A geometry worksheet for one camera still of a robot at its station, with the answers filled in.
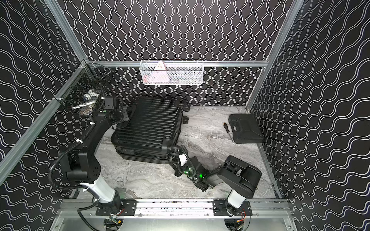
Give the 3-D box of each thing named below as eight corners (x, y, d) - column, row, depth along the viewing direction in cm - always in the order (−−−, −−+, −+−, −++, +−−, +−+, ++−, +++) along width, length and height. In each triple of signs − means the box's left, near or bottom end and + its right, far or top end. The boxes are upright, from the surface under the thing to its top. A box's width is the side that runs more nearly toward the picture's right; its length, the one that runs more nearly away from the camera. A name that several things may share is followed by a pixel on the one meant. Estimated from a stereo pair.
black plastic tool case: (234, 143, 101) (236, 138, 96) (228, 119, 115) (230, 113, 110) (260, 143, 101) (264, 138, 96) (251, 119, 115) (254, 113, 110)
